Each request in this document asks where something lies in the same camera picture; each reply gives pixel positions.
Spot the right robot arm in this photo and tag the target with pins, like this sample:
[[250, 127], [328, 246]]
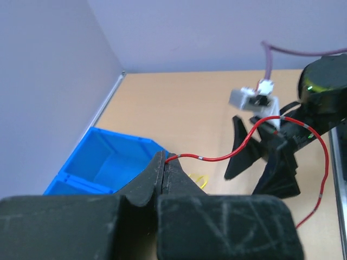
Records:
[[323, 80]]

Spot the aluminium front rail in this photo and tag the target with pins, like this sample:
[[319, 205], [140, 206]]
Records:
[[337, 138]]

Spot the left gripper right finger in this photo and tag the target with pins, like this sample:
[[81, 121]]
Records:
[[195, 225]]

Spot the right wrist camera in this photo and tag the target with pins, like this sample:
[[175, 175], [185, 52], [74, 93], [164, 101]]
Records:
[[260, 100]]

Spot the aluminium table frame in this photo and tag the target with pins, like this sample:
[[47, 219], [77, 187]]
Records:
[[105, 103]]

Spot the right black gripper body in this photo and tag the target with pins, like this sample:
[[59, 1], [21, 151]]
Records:
[[296, 118]]

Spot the right blue bin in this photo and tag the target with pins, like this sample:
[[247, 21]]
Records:
[[109, 160]]

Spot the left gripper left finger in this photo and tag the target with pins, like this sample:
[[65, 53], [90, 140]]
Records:
[[91, 226]]

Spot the middle blue bin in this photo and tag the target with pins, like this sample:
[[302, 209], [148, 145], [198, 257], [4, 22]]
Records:
[[61, 185]]

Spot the blue bin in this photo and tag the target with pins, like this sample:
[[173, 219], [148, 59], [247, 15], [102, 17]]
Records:
[[109, 160], [61, 185]]

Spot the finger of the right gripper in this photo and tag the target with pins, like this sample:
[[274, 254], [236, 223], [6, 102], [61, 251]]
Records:
[[247, 156], [278, 178]]

